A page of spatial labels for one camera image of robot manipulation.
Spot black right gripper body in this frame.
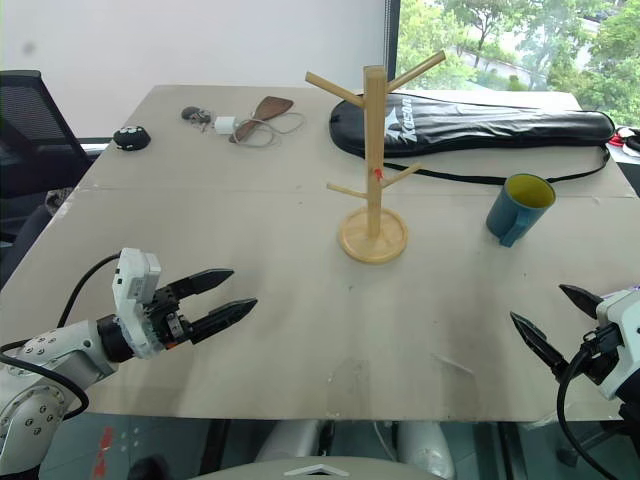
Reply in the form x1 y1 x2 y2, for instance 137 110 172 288
553 323 627 387

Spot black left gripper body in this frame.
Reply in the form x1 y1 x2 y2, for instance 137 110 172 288
148 285 195 352

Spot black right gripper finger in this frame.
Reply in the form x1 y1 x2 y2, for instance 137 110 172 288
558 283 606 322
509 310 572 385

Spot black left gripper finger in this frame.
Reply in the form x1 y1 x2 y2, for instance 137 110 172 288
172 268 236 302
187 297 259 346

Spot blue mug yellow inside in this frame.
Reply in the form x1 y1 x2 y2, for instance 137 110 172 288
485 172 557 249

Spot wooden mug tree stand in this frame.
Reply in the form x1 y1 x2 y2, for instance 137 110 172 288
304 49 447 264

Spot white rounded shell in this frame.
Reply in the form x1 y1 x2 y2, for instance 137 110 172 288
255 419 322 462
396 422 455 480

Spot black round pouch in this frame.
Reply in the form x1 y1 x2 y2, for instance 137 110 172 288
112 124 151 152

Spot red white items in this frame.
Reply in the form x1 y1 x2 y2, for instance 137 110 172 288
608 125 640 159

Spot dark key bunch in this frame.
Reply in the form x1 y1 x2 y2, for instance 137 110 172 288
180 105 213 133

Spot brown wooden spatula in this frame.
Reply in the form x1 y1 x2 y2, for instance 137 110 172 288
230 95 295 146

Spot black racket bag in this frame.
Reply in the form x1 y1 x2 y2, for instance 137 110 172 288
328 90 616 185

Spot black mesh office chair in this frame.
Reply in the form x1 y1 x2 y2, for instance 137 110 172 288
0 69 97 291

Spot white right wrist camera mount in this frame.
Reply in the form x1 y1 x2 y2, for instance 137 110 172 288
596 288 640 401

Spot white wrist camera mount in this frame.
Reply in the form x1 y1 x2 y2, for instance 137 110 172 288
110 247 164 359
596 288 640 401

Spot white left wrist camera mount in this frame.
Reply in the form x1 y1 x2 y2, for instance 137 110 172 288
110 247 164 359

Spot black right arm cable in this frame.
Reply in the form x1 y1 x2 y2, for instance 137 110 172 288
555 344 640 480

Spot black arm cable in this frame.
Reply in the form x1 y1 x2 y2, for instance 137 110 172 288
0 252 124 422
555 344 640 480

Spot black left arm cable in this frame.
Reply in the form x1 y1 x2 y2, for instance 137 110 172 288
0 252 124 422

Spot white charger cable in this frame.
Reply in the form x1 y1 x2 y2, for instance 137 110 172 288
228 111 307 149

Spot dark window frame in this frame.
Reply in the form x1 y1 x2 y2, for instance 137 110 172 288
383 0 402 92

